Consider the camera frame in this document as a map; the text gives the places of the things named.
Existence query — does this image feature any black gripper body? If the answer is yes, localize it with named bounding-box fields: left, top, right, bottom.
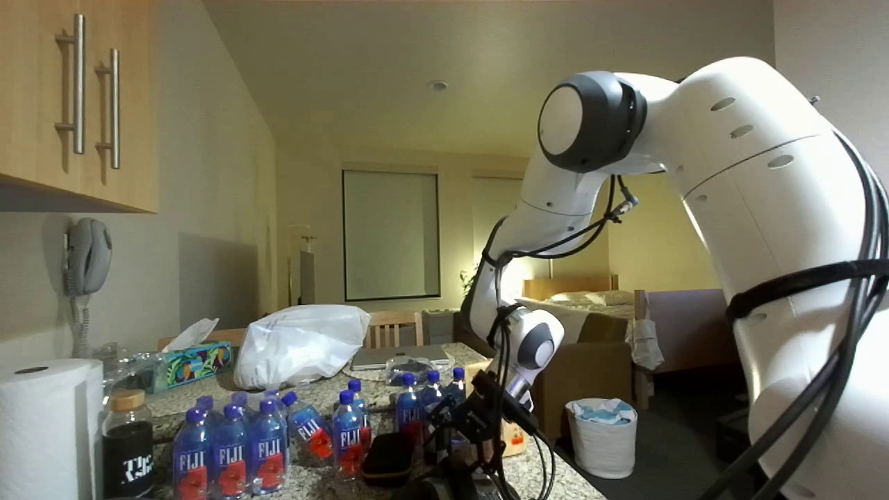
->
left=454, top=368, right=537, bottom=452

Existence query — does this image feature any black zip pouch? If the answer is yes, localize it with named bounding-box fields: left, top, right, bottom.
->
left=360, top=427, right=423, bottom=488

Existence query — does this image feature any brown sofa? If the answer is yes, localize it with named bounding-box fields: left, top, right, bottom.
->
left=530, top=310, right=646, bottom=439

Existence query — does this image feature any white trash bin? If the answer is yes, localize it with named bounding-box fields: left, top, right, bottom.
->
left=565, top=395, right=643, bottom=484

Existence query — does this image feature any wooden dining chair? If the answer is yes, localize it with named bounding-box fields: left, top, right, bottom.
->
left=368, top=309, right=429, bottom=353

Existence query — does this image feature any bed with wooden headboard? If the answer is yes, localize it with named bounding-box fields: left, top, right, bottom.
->
left=519, top=268, right=646, bottom=321

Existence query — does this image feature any white plastic bag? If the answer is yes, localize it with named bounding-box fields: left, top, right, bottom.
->
left=230, top=303, right=375, bottom=392

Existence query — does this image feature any white hanging bag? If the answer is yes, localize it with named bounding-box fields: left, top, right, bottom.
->
left=622, top=288, right=671, bottom=375

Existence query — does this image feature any dark framed window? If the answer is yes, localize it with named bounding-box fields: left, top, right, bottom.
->
left=339, top=165, right=446, bottom=304

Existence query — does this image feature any slim floor lamp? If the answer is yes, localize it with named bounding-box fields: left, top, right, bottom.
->
left=294, top=227, right=319, bottom=309

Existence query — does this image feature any colourful tissue box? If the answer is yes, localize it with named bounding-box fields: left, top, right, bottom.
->
left=150, top=317, right=237, bottom=395

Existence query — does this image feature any glass jar black label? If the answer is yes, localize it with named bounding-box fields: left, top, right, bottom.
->
left=100, top=385, right=158, bottom=500

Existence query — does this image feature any white paper towel roll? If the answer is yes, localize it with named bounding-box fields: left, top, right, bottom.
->
left=0, top=356, right=110, bottom=500

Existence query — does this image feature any grey wall phone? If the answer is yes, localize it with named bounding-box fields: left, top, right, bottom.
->
left=62, top=217, right=116, bottom=357

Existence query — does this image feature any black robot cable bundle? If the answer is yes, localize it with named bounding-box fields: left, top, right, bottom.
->
left=462, top=132, right=889, bottom=500

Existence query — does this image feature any silver wall cabinet handle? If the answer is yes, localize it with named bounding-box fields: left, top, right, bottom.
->
left=94, top=46, right=125, bottom=172
left=54, top=11, right=93, bottom=157

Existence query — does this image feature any wooden wall cabinet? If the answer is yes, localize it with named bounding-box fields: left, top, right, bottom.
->
left=0, top=0, right=161, bottom=217

